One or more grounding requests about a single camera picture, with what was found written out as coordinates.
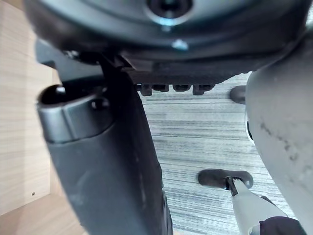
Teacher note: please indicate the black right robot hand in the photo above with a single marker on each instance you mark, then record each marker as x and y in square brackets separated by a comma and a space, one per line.
[105, 171]

